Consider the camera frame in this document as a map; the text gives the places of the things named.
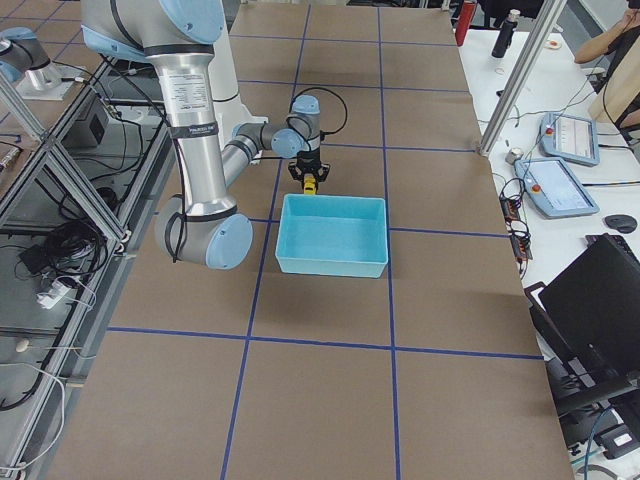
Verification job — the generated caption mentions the black bottle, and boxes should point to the black bottle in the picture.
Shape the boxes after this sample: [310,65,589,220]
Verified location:
[491,9,520,58]

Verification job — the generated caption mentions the aluminium frame post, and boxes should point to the aluminium frame post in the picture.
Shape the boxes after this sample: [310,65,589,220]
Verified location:
[477,0,567,157]

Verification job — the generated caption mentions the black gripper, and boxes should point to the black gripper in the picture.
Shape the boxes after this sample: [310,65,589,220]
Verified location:
[288,148,331,189]

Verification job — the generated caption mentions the teach pendant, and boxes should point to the teach pendant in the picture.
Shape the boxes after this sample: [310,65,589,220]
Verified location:
[514,157,600,219]
[539,112,600,167]

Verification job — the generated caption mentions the yellow beetle toy car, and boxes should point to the yellow beetle toy car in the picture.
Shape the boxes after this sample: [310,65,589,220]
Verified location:
[303,174,318,195]

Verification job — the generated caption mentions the seated person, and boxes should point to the seated person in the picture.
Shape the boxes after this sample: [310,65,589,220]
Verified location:
[574,1,639,134]

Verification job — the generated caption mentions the teach pendant near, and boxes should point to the teach pendant near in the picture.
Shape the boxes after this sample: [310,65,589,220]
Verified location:
[514,157,600,219]

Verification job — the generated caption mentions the black laptop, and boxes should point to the black laptop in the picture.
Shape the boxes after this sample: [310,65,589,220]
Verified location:
[539,234,639,374]

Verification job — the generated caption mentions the light blue plastic bin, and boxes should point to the light blue plastic bin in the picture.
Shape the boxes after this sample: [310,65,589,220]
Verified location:
[275,194,388,278]

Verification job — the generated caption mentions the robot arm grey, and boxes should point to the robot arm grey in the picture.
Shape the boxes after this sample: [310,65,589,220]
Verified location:
[81,1,330,270]

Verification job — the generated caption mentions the black computer mouse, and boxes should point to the black computer mouse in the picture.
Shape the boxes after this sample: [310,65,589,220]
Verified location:
[604,214,638,234]

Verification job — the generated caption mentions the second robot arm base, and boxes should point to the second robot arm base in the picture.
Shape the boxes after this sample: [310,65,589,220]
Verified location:
[1,27,74,101]

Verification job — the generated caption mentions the orange black usb hub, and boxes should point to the orange black usb hub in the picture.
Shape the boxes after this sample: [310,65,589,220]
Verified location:
[500,198,533,263]

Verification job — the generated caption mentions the teach pendant far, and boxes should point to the teach pendant far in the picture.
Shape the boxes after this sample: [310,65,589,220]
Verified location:
[539,112,600,167]

